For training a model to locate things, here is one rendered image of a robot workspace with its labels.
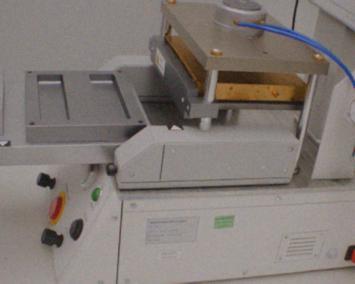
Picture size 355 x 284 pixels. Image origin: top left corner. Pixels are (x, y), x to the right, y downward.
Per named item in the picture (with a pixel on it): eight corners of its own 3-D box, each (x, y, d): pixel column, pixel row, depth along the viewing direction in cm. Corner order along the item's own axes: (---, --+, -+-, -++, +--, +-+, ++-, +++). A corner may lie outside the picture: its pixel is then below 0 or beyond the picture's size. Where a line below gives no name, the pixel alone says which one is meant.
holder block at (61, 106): (122, 83, 97) (123, 69, 96) (145, 140, 81) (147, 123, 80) (24, 84, 93) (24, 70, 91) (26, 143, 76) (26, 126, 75)
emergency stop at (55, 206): (55, 211, 98) (65, 194, 97) (57, 225, 95) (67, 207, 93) (46, 208, 97) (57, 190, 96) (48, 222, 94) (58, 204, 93)
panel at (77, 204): (44, 179, 109) (89, 97, 102) (57, 285, 85) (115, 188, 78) (35, 175, 108) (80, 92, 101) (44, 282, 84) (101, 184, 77)
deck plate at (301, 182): (315, 95, 118) (316, 92, 117) (406, 187, 89) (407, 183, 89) (88, 92, 104) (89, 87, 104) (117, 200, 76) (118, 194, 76)
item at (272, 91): (255, 61, 102) (265, 9, 97) (308, 115, 84) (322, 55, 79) (160, 57, 97) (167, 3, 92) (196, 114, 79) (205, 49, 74)
